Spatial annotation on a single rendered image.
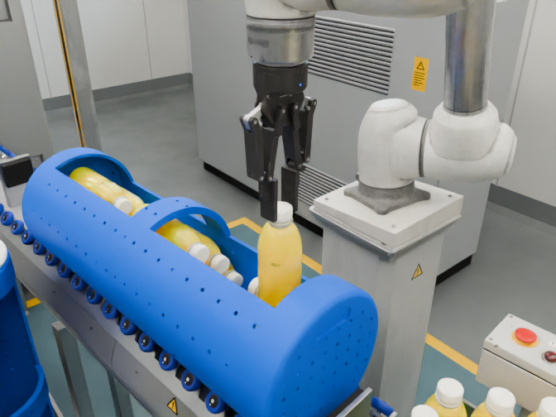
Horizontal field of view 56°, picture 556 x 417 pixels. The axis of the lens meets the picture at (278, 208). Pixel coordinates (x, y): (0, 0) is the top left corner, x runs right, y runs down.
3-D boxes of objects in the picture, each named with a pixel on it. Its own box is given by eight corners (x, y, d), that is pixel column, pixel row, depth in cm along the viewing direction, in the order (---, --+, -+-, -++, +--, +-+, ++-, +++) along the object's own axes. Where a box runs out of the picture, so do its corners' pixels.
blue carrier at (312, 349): (128, 227, 156) (117, 136, 143) (371, 388, 102) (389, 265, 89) (31, 264, 138) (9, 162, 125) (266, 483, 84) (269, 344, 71)
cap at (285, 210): (270, 209, 84) (270, 199, 84) (294, 212, 84) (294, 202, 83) (265, 222, 81) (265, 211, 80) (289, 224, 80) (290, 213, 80)
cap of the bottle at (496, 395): (496, 418, 78) (499, 409, 77) (480, 398, 81) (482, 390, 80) (519, 411, 79) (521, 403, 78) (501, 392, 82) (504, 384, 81)
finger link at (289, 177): (280, 166, 81) (284, 165, 81) (280, 206, 84) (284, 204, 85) (294, 172, 79) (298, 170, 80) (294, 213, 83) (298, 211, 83)
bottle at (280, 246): (263, 298, 95) (261, 203, 86) (303, 303, 94) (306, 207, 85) (254, 324, 89) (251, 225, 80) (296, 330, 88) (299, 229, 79)
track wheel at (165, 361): (174, 343, 108) (167, 342, 107) (183, 361, 106) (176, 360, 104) (160, 358, 109) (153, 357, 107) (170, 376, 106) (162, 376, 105)
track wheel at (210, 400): (221, 382, 99) (214, 382, 97) (232, 403, 96) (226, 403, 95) (206, 399, 100) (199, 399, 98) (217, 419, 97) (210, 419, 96)
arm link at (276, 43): (231, 15, 68) (232, 61, 71) (280, 23, 63) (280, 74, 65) (280, 7, 74) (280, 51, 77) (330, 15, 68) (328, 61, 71)
